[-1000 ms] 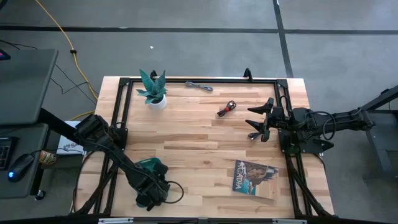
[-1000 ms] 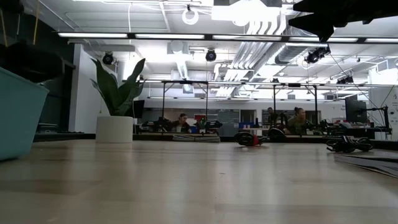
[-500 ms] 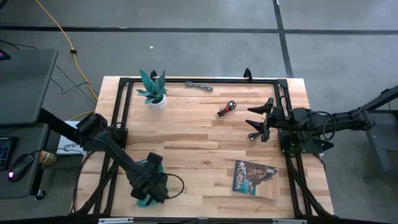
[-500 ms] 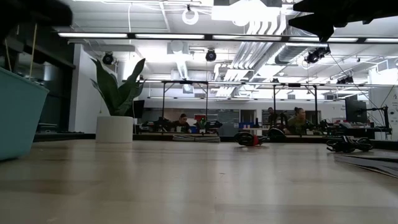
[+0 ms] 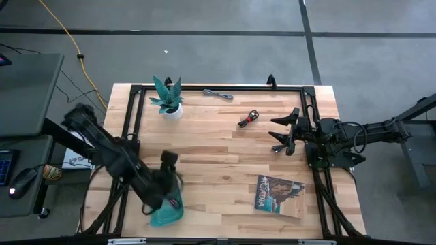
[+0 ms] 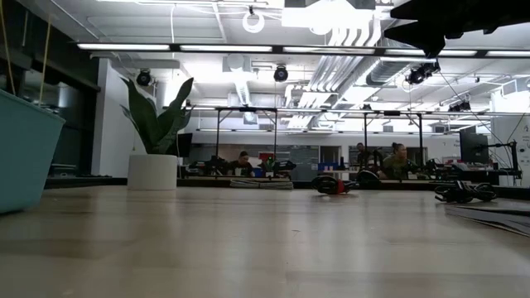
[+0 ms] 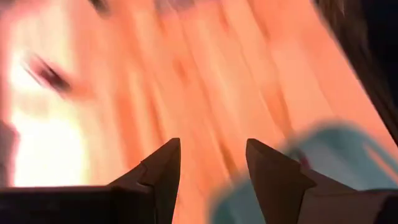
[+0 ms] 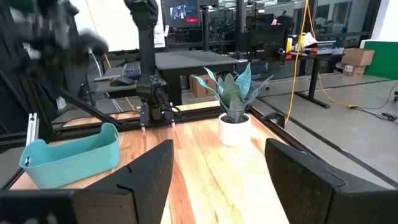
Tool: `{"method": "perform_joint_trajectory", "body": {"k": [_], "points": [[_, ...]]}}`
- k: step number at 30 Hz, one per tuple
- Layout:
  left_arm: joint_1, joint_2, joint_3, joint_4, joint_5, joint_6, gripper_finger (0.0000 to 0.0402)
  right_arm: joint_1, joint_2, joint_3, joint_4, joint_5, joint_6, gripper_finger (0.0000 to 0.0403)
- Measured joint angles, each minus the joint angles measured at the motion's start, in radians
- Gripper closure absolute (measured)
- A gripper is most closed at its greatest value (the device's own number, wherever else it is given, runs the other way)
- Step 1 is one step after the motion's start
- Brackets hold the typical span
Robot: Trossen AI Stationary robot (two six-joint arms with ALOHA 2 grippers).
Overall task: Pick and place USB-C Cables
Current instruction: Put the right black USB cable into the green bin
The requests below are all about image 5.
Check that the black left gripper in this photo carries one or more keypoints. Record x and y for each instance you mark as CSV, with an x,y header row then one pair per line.
x,y
167,180

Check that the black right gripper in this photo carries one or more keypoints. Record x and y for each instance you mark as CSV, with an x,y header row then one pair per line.
x,y
304,131

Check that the teal plastic bin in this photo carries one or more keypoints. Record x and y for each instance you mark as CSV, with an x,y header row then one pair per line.
x,y
163,217

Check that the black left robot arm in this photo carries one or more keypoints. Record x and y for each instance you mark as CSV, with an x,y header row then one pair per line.
x,y
112,153

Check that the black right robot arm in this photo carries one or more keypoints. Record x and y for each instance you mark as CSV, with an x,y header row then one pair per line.
x,y
374,131

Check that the Acadia picture booklet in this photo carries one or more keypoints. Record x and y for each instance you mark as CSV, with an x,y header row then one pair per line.
x,y
272,194

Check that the green plant in white pot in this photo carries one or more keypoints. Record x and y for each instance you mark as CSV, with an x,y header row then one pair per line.
x,y
172,112

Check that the white printed paper sheet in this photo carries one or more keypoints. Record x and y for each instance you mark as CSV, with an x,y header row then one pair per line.
x,y
73,161

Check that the brown printed can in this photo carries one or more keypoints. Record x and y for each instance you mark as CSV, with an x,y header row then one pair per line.
x,y
51,172

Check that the black desk foot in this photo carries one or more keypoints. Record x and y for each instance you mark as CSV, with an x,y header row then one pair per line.
x,y
44,213

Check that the black metal side stand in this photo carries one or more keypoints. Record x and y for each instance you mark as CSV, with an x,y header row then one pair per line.
x,y
413,160

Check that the black computer mouse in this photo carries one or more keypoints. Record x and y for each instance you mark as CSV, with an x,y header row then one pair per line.
x,y
22,182

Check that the dark grey desk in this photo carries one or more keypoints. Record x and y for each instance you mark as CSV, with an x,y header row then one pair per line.
x,y
24,207

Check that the black keyboard with blue keys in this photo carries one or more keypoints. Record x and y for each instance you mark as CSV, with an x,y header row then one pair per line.
x,y
5,168

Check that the dark grey raised desk panel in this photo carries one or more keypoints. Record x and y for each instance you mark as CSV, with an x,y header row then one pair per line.
x,y
27,95

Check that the device with pink screen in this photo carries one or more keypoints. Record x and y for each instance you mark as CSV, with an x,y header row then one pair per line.
x,y
4,61

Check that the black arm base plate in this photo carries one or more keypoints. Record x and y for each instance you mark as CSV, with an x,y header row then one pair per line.
x,y
340,160

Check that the silver metal bracket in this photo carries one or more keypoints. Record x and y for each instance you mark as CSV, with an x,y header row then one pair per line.
x,y
316,242
126,241

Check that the black aluminium table frame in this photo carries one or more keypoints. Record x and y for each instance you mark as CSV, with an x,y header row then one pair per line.
x,y
221,88

